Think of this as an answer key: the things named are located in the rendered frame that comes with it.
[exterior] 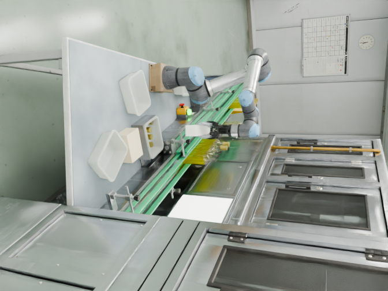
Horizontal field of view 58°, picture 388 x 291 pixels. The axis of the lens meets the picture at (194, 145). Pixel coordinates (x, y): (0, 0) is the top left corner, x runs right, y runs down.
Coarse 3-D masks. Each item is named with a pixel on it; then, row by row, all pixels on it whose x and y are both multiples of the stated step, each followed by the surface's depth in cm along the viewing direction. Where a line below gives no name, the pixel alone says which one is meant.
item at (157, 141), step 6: (150, 120) 204; (156, 120) 212; (144, 126) 198; (150, 126) 215; (156, 126) 214; (156, 132) 216; (156, 138) 218; (156, 144) 220; (162, 144) 218; (150, 150) 204; (156, 150) 216; (150, 156) 205
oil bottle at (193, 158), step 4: (188, 156) 225; (192, 156) 224; (196, 156) 223; (200, 156) 222; (204, 156) 222; (208, 156) 223; (184, 160) 227; (188, 160) 226; (192, 160) 225; (196, 160) 224; (200, 160) 223; (204, 160) 222; (200, 164) 224; (204, 164) 223
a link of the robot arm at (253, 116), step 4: (256, 108) 199; (252, 112) 192; (256, 112) 196; (244, 116) 197; (248, 116) 194; (252, 116) 194; (256, 116) 196; (244, 120) 196; (252, 120) 194; (256, 120) 196
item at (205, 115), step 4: (232, 88) 319; (220, 96) 300; (224, 96) 298; (216, 100) 291; (220, 100) 289; (212, 104) 283; (216, 104) 282; (220, 104) 282; (208, 108) 275; (204, 112) 267; (208, 112) 266; (212, 112) 266; (200, 116) 260; (204, 116) 259; (208, 116) 258; (196, 120) 253; (200, 120) 253; (204, 120) 251; (192, 124) 246; (196, 124) 246; (184, 132) 234; (184, 136) 228; (188, 136) 226
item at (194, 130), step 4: (188, 128) 197; (192, 128) 196; (196, 128) 198; (200, 128) 203; (204, 128) 210; (208, 128) 216; (188, 132) 198; (192, 132) 197; (196, 132) 198; (200, 132) 204; (204, 132) 210; (208, 132) 216
